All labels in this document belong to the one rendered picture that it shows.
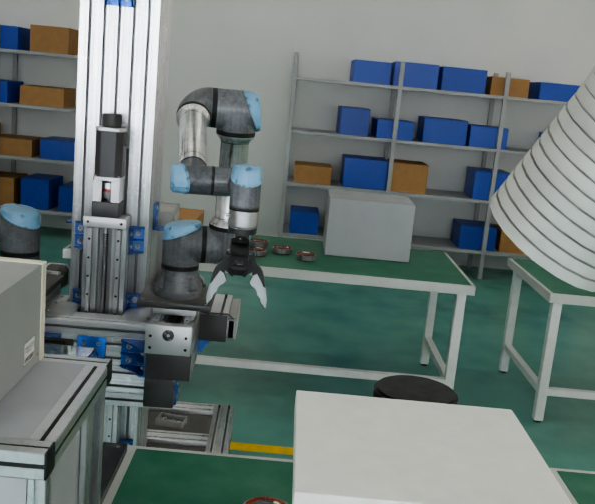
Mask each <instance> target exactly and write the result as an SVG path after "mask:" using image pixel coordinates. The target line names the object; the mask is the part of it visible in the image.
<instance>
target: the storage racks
mask: <svg viewBox="0 0 595 504"><path fill-rule="evenodd" d="M0 52H9V53H13V76H12V80H13V81H18V53H19V54H30V55H40V56H51V57H61V58H72V59H78V55H67V54H57V53H46V52H36V51H25V50H14V49H4V48H0ZM298 61H299V52H295V53H294V64H293V75H292V86H291V98H290V109H289V120H288V131H287V142H286V153H285V164H284V176H283V187H282V198H281V209H280V220H279V231H278V237H283V236H290V237H300V238H311V239H322V240H323V233H324V227H318V234H317V235H310V234H299V233H289V224H284V215H285V204H286V193H287V185H291V186H302V187H312V188H323V189H334V190H344V191H355V192H366V193H376V194H385V195H398V196H409V197H419V198H430V199H441V200H451V201H462V202H473V203H476V204H475V212H474V219H473V220H477V221H478V217H479V210H480V203H484V204H487V211H486V218H485V225H484V232H483V239H482V246H481V250H471V249H461V248H458V247H457V246H456V245H455V244H454V243H453V242H452V241H451V240H450V239H446V238H435V237H424V236H413V235H412V241H411V248H419V249H430V250H441V251H451V252H462V253H469V254H468V262H467V268H471V266H472V259H473V254H480V260H479V267H478V274H477V279H482V274H483V267H484V260H485V255H495V256H505V257H516V258H527V259H531V258H530V257H529V256H527V255H526V254H518V253H507V252H499V251H497V250H496V249H494V252H493V251H486V246H487V239H488V232H489V225H490V218H491V211H492V210H491V207H490V202H491V198H492V196H493V195H494V191H495V184H496V177H497V170H498V163H499V156H500V153H508V154H519V155H526V154H527V152H528V151H529V150H530V149H521V148H510V147H506V150H502V149H501V142H502V135H503V128H504V121H505V115H506V108H507V101H508V100H514V101H524V102H535V103H545V104H556V105H566V104H568V102H561V101H551V100H540V99H530V98H519V97H509V96H508V94H509V87H510V80H511V73H510V72H506V78H505V85H504V92H503V96H498V95H488V94H477V93H467V92H456V91H446V90H435V89H425V88H414V87H404V86H403V78H404V70H405V62H401V63H400V72H399V81H398V86H393V85H383V84H372V83H361V82H351V81H340V80H330V79H319V78H309V77H298V76H297V72H298ZM297 80H303V81H314V82H324V83H335V84H345V85H356V86H366V87H377V88H387V89H392V91H391V100H390V108H389V117H388V119H393V112H394V103H395V95H396V89H397V98H396V106H395V115H394V124H393V132H392V139H386V138H376V137H374V136H372V135H371V134H368V137H365V136H354V135H343V134H339V133H337V132H336V131H330V130H320V129H309V128H298V127H293V116H294V105H295V94H296V83H297ZM402 90H408V91H419V92H429V93H440V94H450V95H461V96H471V97H482V98H490V104H489V112H488V119H487V126H491V125H492V118H493V111H494V104H495V99H502V106H501V113H500V120H499V127H498V134H497V141H496V148H495V149H492V148H482V147H471V146H467V145H465V146H460V145H450V144H439V143H428V142H422V141H419V140H417V139H415V138H413V141H407V140H397V139H396V138H397V130H398V121H399V112H400V104H401V95H402ZM0 106H10V107H12V127H11V134H15V135H17V107H20V108H31V109H41V110H52V111H63V112H73V113H76V106H75V107H68V108H58V107H48V106H37V105H26V104H19V102H12V103H4V102H0ZM292 133H296V134H307V135H317V136H328V137H339V138H349V139H360V140H370V141H381V142H386V143H385V152H384V158H385V159H386V160H387V159H388V155H389V146H390V142H391V149H390V158H389V167H388V175H387V184H386V188H385V191H384V190H373V189H362V188H351V187H342V185H341V183H340V181H338V180H331V183H330V185H322V184H311V183H300V182H293V181H294V176H288V171H289V160H290V149H291V138H292ZM396 143H402V144H413V145H424V146H434V147H445V148H455V149H466V150H477V151H483V154H482V162H481V168H485V167H486V160H487V153H488V152H495V155H494V162H493V169H492V176H491V183H490V190H489V197H488V200H480V199H472V198H470V197H469V196H467V195H466V194H465V193H464V192H456V191H445V190H434V189H426V192H425V194H418V193H407V192H396V191H390V189H391V181H392V172H393V164H394V155H395V147H396ZM39 157H40V155H39V156H35V157H22V156H11V155H1V154H0V158H2V159H11V172H14V173H16V160H23V161H34V162H45V163H55V164H66V165H74V161H63V160H52V159H41V158H39ZM0 207H1V206H0ZM36 210H38V212H39V213H41V214H52V215H63V216H72V212H62V211H58V206H57V207H55V208H52V209H50V210H40V209H36Z"/></svg>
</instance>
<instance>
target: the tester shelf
mask: <svg viewBox="0 0 595 504"><path fill-rule="evenodd" d="M111 379H112V359H101V358H90V357H79V356H68V355H57V354H46V353H44V358H42V359H41V360H40V361H38V362H37V363H36V364H35V365H34V366H33V367H32V368H31V369H30V370H29V372H28V373H27V374H26V375H25V376H24V377H23V378H22V379H21V380H20V381H19V382H18V383H17V384H16V385H15V386H14V387H13V388H12V389H11V390H10V391H9V392H8V394H7V395H6V396H5V397H4V398H3V399H2V400H1V401H0V476H3V477H14V478H25V479H37V480H44V481H46V480H47V478H48V477H49V475H50V474H51V472H52V470H53V469H54V467H55V465H56V464H57V462H58V461H59V459H60V458H61V456H62V455H63V453H64V452H65V450H66V448H67V447H68V445H69V444H70V442H71V441H72V439H73V438H74V436H75V435H76V433H77V432H78V430H79V428H80V427H81V425H82V424H83V422H84V421H85V419H86V418H87V416H88V415H89V413H90V411H91V410H92V408H93V407H94V405H95V404H96V402H97V401H98V399H99V398H100V396H101V395H102V393H103V391H104V390H105V388H106V387H107V386H108V384H109V382H110V381H111Z"/></svg>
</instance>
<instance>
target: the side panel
mask: <svg viewBox="0 0 595 504"><path fill-rule="evenodd" d="M91 415H92V410H91V411H90V413H89V415H88V416H87V418H86V419H85V421H84V422H83V424H82V425H81V427H80V428H79V430H78V432H77V433H76V435H75V436H74V438H73V439H72V441H71V442H70V444H69V445H68V447H67V448H66V450H65V452H64V453H63V455H62V456H61V458H60V459H59V461H58V462H57V464H56V465H55V467H54V469H53V470H52V472H51V474H50V475H49V477H48V478H47V480H46V481H44V480H37V479H27V504H88V485H89V461H90V438H91Z"/></svg>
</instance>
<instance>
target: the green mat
mask: <svg viewBox="0 0 595 504"><path fill-rule="evenodd" d="M292 490H293V462H283V461H272V460H261V459H250V458H238V457H227V456H216V455H205V454H193V453H182V452H171V451H160V450H149V449H136V451H135V453H134V455H133V457H132V460H131V462H130V464H129V466H128V468H127V471H126V473H125V475H124V477H123V479H122V482H121V484H120V486H119V488H118V490H117V492H116V495H115V497H114V499H113V501H112V503H111V504H243V503H244V502H245V501H246V500H248V499H251V498H254V497H259V496H262V497H263V496H266V498H267V496H269V497H274V498H278V499H281V500H283V501H285V502H286V503H287V504H292Z"/></svg>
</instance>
